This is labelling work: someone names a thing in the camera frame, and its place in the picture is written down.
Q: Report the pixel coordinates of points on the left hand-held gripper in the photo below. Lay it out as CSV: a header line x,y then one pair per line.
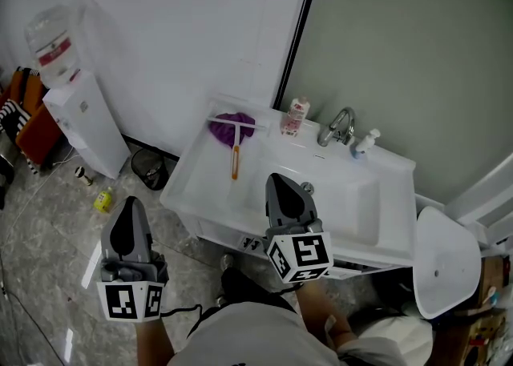
x,y
120,300

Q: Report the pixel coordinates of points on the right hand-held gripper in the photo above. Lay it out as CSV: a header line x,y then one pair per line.
x,y
300,254

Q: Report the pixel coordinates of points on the person's right forearm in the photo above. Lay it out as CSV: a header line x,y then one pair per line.
x,y
316,312

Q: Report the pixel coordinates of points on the person's left forearm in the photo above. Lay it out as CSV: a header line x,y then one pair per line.
x,y
154,342

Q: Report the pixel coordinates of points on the chrome sink drain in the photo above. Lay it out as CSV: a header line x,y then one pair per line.
x,y
307,188

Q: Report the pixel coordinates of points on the yellow bottle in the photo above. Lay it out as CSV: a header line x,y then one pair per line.
x,y
103,201

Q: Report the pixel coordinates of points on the black mesh wastebasket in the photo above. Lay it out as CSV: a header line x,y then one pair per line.
x,y
150,170

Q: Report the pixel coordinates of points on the small dark drink can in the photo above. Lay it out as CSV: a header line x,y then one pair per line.
x,y
82,175

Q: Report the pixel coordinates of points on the person's shoe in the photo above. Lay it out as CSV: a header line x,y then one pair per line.
x,y
227,261

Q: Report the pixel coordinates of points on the person's black trouser leg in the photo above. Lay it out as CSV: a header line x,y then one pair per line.
x,y
248,286

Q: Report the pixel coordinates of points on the chrome faucet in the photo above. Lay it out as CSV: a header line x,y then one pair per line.
x,y
330,132

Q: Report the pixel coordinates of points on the pink and white bottle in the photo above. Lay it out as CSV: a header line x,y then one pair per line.
x,y
294,118

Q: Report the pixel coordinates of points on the white washbasin cabinet table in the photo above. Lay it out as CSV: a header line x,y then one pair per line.
x,y
200,180

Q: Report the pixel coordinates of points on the white soap pump bottle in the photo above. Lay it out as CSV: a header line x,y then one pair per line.
x,y
362,146

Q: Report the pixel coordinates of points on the purple cloth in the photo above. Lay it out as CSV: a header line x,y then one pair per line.
x,y
224,134

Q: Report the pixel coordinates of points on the white water dispenser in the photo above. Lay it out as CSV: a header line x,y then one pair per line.
x,y
90,128

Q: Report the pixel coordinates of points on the person's light shirt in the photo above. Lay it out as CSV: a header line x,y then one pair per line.
x,y
248,340

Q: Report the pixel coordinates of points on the orange sofa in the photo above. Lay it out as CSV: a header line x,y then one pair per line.
x,y
36,136

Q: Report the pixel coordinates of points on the loose white ceramic basin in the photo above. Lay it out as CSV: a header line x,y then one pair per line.
x,y
445,264

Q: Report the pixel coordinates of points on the white bag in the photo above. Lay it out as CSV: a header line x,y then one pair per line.
x,y
401,336

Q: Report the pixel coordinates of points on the black and white striped cushion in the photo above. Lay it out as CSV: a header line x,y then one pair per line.
x,y
12,116

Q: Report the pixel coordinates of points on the clear water jug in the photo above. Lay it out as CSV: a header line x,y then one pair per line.
x,y
52,48

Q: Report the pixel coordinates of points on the cardboard box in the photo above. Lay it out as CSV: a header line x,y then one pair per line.
x,y
491,276

